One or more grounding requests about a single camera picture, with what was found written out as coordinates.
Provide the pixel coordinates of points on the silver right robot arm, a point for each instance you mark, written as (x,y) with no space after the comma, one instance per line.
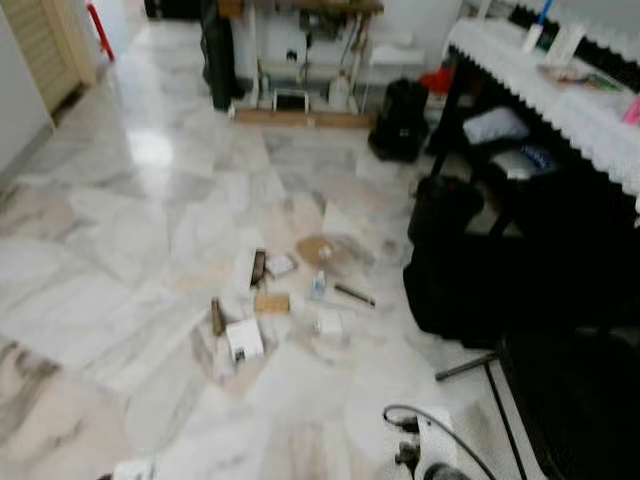
(447,473)

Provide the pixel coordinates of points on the brown stick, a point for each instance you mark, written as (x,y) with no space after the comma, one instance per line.
(354,294)

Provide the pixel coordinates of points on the black fabric chair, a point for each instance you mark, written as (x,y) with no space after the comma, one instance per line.
(580,410)

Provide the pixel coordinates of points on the large black bag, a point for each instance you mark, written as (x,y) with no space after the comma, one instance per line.
(500,290)

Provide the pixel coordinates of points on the small clear bottle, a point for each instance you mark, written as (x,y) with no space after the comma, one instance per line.
(319,287)

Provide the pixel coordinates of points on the small white box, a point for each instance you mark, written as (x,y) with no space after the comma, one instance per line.
(245,340)

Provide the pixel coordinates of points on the round brown paper disc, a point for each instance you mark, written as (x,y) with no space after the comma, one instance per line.
(322,250)

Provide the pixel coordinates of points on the white wrapper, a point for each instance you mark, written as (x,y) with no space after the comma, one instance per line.
(281,265)

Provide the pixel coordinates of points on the dark flat litter piece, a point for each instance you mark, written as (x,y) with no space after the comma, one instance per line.
(258,268)

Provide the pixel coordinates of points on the round black bag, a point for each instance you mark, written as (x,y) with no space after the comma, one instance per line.
(447,205)

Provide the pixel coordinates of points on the silver pillow with blue print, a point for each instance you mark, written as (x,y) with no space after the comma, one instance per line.
(525,163)

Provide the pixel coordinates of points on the black backpack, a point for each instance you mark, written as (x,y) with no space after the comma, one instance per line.
(402,120)

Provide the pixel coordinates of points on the white pillow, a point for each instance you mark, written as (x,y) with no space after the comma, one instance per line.
(495,126)

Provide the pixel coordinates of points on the wooden plank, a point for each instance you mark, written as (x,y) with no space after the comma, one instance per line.
(300,118)

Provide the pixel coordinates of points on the small red item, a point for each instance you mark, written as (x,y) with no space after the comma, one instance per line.
(436,80)

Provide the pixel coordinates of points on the table with white lace cloth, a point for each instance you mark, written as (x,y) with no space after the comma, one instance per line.
(560,110)

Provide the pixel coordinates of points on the white stool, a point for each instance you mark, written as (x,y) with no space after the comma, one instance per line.
(397,55)

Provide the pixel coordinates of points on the pink package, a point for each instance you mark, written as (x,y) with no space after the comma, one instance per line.
(633,112)

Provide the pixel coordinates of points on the printed paper sheets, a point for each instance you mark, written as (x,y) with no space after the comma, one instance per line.
(585,78)

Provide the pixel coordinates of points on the white sewing machine table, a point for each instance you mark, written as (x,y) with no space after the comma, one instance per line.
(300,50)

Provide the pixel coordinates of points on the white bottle with blue stick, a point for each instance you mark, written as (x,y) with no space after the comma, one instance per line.
(534,38)

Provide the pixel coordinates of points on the white card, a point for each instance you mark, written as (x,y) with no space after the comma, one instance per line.
(565,45)

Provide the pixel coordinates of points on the tall dark bag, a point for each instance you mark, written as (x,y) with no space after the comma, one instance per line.
(220,55)

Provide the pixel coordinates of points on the beige louvred door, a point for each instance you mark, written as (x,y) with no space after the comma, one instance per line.
(45,40)

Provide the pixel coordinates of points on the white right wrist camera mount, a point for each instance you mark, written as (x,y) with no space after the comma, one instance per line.
(438,435)

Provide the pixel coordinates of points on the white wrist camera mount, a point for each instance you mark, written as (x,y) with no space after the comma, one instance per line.
(132,470)
(438,435)

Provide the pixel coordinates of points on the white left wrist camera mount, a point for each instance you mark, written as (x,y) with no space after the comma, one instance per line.
(132,470)

